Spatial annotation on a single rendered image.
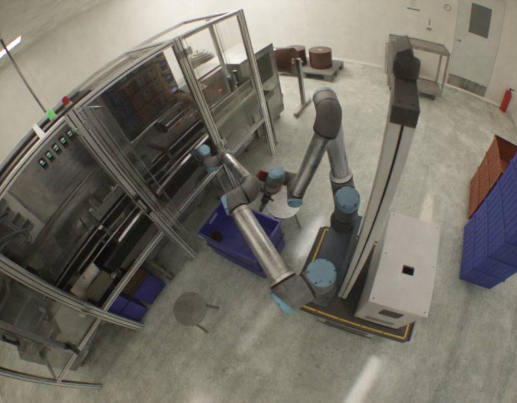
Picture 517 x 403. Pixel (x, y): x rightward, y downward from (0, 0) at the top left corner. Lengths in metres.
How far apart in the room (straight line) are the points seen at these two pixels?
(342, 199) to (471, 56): 4.57
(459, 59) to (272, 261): 5.05
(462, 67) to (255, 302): 5.29
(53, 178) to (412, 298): 2.47
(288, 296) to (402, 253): 0.66
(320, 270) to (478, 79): 5.07
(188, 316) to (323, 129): 1.68
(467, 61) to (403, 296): 4.79
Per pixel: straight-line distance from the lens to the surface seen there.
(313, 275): 1.17
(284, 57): 3.43
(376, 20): 5.34
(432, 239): 1.50
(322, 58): 4.75
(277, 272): 1.19
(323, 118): 1.03
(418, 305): 1.33
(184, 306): 2.07
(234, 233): 2.18
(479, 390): 2.62
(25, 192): 2.10
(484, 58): 5.49
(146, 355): 2.53
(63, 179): 2.12
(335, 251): 1.52
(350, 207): 1.37
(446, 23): 5.26
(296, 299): 1.17
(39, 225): 2.19
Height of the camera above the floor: 2.03
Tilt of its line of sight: 52 degrees down
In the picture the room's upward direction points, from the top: 19 degrees counter-clockwise
